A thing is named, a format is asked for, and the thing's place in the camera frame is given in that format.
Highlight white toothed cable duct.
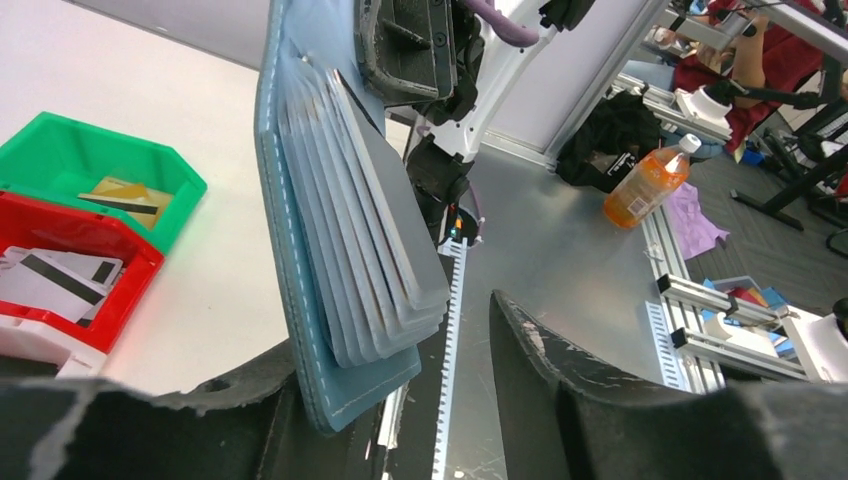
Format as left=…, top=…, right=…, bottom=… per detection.
left=431, top=239, right=469, bottom=480

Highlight purple cloth on floor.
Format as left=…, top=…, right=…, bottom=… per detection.
left=664, top=183, right=730, bottom=260

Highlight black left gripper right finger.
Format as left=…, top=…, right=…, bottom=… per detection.
left=489, top=290, right=847, bottom=479

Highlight white plastic bin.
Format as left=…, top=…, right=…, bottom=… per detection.
left=1, top=315, right=107, bottom=378

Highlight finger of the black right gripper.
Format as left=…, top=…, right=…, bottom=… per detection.
left=354, top=0, right=457, bottom=106

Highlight orange drink bottle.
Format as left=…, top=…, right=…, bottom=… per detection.
left=602, top=134, right=701, bottom=229

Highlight gold cards in green bin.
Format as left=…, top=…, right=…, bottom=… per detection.
left=77, top=176, right=174, bottom=230

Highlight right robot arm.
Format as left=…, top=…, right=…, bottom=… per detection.
left=363, top=1, right=665, bottom=232

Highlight white magnetic stripe cards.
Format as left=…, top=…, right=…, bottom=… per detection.
left=1, top=246, right=124, bottom=327

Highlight red plastic bin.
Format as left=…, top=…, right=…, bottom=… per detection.
left=1, top=192, right=164, bottom=361

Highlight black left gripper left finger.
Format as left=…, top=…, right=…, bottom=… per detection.
left=1, top=343, right=384, bottom=479

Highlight blue leather card holder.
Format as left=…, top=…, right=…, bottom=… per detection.
left=254, top=1, right=450, bottom=434

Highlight green plastic bin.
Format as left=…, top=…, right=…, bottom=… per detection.
left=1, top=112, right=207, bottom=255

